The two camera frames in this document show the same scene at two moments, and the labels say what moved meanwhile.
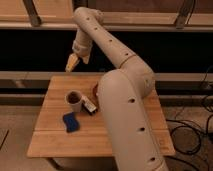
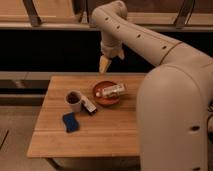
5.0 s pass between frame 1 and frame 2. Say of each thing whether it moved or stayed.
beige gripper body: moved
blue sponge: stayed
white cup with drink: stayed
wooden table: stayed
